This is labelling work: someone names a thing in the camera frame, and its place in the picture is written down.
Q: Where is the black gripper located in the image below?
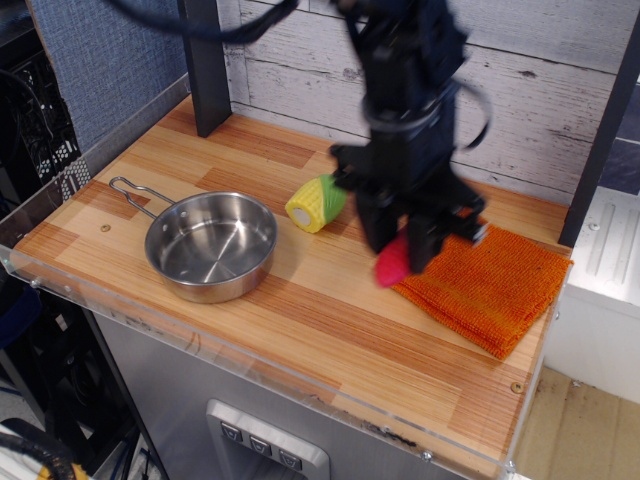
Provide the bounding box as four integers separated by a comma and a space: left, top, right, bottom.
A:
330, 126, 486, 274

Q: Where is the red handled grey fork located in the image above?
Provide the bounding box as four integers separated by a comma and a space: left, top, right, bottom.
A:
375, 231, 411, 287

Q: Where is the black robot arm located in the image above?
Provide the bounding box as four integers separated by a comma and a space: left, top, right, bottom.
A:
330, 1, 485, 274

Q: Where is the orange knitted cloth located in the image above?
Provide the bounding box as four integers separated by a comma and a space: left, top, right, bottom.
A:
376, 225, 572, 360

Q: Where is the yellow green toy corn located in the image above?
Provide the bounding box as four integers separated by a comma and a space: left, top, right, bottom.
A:
285, 174, 347, 233

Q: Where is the white side counter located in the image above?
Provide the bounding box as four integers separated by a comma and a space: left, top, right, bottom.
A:
544, 187, 639, 403

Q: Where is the silver toy cabinet front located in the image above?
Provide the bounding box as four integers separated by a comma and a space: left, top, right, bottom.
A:
92, 314, 474, 480

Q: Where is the black equipment rack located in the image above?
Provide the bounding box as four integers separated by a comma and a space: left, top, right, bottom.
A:
1, 1, 80, 216

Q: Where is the dark right frame post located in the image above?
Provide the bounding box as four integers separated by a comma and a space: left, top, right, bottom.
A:
558, 15, 639, 248

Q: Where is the dark frame post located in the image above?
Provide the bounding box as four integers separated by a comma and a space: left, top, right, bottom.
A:
177, 0, 232, 138
558, 15, 639, 248

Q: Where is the steel pot with handle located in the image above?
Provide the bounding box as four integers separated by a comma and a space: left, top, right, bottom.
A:
109, 176, 278, 304

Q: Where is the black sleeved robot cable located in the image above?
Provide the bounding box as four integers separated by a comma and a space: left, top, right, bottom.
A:
107, 0, 301, 44

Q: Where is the dark left frame post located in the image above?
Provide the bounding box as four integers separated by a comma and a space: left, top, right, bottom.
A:
177, 0, 232, 138

